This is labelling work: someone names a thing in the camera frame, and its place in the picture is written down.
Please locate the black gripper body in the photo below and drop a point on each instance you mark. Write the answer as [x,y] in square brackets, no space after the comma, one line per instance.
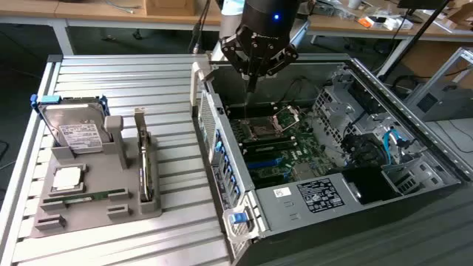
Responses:
[266,25]

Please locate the graphics card with metal bracket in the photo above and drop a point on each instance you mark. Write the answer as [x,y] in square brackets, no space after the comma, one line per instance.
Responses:
[145,166]

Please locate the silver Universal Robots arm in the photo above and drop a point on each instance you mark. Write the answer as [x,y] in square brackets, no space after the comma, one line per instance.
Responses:
[231,25]

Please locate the metal socket cover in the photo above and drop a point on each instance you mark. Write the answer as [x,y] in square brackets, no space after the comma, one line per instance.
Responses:
[289,116]

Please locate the thin locking lever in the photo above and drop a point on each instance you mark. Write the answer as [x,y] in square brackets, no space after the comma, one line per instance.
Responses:
[246,110]

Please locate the perforated metal drive cage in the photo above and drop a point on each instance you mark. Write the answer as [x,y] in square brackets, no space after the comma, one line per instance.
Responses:
[332,105]

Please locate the CPU socket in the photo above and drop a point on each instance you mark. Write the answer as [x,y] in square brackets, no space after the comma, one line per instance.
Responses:
[263,128]

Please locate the white cup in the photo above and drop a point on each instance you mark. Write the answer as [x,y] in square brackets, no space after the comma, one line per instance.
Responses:
[355,3]

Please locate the cardboard box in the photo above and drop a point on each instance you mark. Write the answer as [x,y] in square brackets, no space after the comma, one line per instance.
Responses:
[166,7]
[462,16]

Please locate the wooden desk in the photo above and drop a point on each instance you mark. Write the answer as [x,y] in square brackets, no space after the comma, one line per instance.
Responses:
[93,15]
[370,32]

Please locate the orange and white box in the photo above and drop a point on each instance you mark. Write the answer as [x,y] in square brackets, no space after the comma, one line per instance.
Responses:
[370,22]

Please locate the open grey PC case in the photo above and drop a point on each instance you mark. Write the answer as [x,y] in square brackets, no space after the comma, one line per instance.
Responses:
[230,133]

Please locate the dark RAM stick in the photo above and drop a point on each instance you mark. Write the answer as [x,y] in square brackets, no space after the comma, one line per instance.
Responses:
[270,147]

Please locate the green motherboard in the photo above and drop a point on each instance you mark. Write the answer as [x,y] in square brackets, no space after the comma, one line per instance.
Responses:
[299,147]

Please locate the black tripod pole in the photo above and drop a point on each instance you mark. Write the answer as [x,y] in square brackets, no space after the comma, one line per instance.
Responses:
[416,38]

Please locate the silver chipset heatsink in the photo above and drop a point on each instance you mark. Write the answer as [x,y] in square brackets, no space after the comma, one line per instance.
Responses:
[304,170]

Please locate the black monitor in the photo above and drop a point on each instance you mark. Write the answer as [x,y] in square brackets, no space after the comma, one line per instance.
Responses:
[418,3]

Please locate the grey computer tower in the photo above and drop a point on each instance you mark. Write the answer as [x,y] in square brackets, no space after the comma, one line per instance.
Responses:
[443,102]

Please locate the grey power supply unit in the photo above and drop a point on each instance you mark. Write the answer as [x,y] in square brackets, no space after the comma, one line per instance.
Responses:
[292,206]

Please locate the metal disk bay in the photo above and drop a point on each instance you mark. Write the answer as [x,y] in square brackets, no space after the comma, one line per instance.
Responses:
[411,177]

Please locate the grey printed parts rack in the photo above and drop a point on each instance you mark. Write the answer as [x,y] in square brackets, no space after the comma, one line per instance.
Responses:
[101,177]

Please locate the blue case latch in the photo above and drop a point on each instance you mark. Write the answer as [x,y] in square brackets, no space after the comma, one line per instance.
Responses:
[238,217]

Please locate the silver CPU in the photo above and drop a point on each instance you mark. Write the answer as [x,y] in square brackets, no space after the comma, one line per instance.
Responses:
[67,178]

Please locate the green RAM stick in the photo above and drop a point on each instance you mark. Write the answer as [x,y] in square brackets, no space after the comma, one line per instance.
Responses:
[85,197]

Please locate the hard disk with blue bracket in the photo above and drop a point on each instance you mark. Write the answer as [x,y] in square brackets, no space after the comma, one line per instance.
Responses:
[74,122]

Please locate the aluminium profile frame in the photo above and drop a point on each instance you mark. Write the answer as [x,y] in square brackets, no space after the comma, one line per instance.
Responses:
[467,54]

